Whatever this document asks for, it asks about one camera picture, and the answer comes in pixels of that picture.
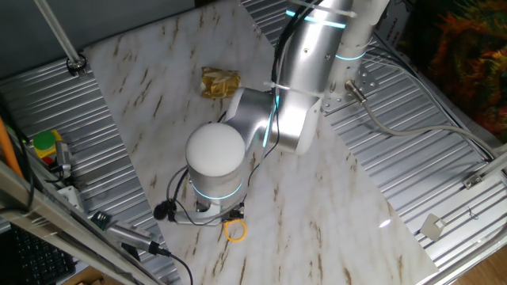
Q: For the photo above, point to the yellow emergency stop box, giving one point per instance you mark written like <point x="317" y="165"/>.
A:
<point x="43" y="140"/>

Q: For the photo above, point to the silver tripod pole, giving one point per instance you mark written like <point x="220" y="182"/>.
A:
<point x="59" y="35"/>

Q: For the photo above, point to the short aluminium profile bar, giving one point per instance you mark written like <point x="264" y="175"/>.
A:
<point x="495" y="164"/>

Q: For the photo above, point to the marble pattern table sheet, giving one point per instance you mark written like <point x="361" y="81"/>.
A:
<point x="317" y="217"/>

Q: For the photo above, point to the silver ribbed camera device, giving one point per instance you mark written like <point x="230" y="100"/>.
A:
<point x="130" y="235"/>

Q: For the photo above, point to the metal corner bracket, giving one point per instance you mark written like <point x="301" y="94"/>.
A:
<point x="472" y="181"/>

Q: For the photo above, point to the small silver metal device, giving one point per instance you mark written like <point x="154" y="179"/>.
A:
<point x="62" y="156"/>

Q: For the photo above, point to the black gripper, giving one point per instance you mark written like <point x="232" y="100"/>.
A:
<point x="233" y="213"/>

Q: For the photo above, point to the gold foil snack packet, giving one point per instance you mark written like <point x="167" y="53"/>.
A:
<point x="218" y="83"/>

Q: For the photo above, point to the colourful patterned cloth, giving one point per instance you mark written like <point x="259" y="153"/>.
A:
<point x="467" y="59"/>

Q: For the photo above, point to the brown cardboard box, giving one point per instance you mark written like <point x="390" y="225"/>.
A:
<point x="89" y="282"/>

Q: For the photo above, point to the aluminium frame bar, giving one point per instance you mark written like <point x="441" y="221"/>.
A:
<point x="59" y="221"/>

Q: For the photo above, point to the orange pole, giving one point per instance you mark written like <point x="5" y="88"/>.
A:
<point x="8" y="150"/>

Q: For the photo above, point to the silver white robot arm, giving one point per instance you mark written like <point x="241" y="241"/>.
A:
<point x="301" y="59"/>

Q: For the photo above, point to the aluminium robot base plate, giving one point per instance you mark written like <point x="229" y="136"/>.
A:
<point x="366" y="81"/>

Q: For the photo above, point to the black keyboard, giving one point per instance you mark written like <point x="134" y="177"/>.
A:
<point x="39" y="261"/>

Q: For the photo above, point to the grey box with red button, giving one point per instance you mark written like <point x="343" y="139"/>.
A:
<point x="48" y="160"/>

